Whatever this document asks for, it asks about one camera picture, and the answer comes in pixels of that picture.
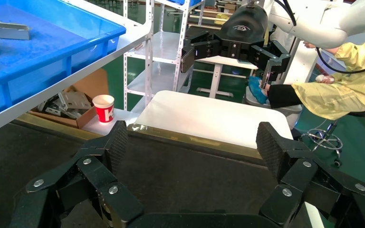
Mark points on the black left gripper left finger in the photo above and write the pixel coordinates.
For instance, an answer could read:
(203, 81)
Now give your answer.
(85, 176)

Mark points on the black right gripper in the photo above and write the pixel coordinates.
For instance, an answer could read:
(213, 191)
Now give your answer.
(242, 28)

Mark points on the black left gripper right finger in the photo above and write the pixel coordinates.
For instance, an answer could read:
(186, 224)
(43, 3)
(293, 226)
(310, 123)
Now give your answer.
(308, 179)

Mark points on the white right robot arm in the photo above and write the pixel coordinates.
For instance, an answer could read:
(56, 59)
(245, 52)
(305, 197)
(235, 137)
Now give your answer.
(327, 25)

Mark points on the silver metal channel part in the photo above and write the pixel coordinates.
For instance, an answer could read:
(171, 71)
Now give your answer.
(6, 31)

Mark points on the white table with T-legs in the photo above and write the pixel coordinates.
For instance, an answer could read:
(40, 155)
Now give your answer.
(229, 61)

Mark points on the small brown cardboard box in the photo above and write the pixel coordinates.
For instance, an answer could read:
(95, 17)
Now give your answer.
(230, 7)

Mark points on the red and white paper cup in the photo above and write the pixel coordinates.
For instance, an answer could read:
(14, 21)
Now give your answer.
(103, 110)

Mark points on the white flat platform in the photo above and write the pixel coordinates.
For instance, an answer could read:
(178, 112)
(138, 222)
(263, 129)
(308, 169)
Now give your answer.
(124, 116)

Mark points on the white storage rack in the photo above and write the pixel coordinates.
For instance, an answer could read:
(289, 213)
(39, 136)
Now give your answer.
(166, 47)

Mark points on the black stool with chrome base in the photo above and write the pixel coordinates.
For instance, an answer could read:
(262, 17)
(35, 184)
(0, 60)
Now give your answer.
(358, 112)

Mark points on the person in yellow gown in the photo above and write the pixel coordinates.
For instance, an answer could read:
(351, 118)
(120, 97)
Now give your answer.
(343, 91)

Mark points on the white slotted-angle metal shelf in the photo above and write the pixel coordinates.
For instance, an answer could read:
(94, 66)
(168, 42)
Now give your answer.
(75, 77)

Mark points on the large blue plastic bin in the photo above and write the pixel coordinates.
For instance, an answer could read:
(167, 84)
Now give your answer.
(44, 41)

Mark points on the grey metal bracket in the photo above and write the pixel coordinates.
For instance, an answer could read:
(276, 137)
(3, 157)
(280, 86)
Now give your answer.
(75, 100)
(55, 110)

